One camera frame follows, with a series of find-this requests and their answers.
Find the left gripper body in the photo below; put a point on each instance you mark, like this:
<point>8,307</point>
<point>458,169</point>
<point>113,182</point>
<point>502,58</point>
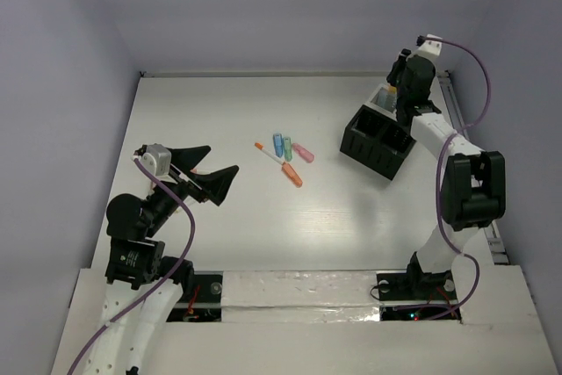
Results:
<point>188,182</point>

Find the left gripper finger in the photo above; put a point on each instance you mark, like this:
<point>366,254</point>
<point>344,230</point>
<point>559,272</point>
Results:
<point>217,184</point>
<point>187,159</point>

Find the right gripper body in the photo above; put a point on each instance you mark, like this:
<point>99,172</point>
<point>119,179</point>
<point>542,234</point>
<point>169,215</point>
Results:
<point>396,73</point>

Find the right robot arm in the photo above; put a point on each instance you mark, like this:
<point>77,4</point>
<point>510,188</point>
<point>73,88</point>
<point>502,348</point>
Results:
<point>425,123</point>

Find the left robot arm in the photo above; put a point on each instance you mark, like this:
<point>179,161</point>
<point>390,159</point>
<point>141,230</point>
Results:
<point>142,284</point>

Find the orange tipped white pen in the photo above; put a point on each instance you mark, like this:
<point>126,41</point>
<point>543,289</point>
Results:
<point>271,155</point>

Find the black and white organizer box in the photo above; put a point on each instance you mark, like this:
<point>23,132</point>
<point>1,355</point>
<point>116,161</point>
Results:
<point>374,138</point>

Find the light blue highlighter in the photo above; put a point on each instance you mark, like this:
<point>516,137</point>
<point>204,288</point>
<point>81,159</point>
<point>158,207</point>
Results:
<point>278,141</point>

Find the green highlighter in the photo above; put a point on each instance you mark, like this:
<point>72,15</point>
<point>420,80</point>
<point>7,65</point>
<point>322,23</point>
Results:
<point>287,146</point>

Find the white foam front board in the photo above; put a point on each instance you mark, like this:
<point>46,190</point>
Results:
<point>320,322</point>

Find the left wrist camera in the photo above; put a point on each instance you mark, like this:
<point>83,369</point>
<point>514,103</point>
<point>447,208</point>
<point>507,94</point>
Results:
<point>155,158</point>

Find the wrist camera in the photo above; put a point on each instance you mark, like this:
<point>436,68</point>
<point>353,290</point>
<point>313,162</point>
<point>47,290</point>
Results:
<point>155,158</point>
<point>429,47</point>

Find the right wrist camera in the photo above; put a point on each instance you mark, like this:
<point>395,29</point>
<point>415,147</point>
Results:
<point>429,47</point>

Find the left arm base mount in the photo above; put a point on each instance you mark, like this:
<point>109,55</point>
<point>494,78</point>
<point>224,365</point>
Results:
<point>203,302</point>

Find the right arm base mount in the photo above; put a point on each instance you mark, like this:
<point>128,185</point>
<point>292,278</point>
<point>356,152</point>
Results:
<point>401,300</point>

